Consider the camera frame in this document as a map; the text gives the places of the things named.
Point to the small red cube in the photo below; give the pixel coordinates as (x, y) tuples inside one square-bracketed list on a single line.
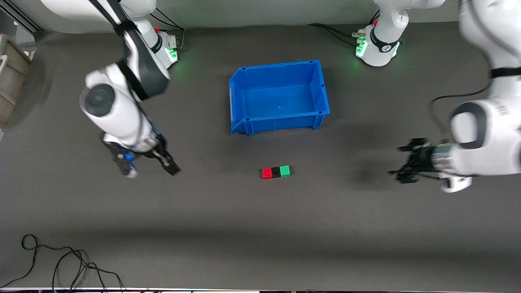
[(267, 173)]

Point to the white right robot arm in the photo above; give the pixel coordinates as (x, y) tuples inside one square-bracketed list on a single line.
[(118, 110)]

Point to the blue plastic storage bin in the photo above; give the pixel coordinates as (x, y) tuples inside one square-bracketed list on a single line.
[(279, 97)]

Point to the small black cube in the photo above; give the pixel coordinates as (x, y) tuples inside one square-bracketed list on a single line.
[(276, 172)]

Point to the small green cube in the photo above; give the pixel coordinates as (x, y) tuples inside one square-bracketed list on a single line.
[(285, 171)]

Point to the beige plastic crate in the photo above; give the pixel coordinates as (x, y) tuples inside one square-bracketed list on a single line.
[(12, 69)]

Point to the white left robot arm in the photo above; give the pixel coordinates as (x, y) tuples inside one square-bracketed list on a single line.
[(488, 134)]

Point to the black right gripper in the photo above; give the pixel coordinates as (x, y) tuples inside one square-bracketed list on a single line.
[(160, 151)]

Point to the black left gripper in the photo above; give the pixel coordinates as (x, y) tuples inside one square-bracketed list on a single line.
[(423, 159)]

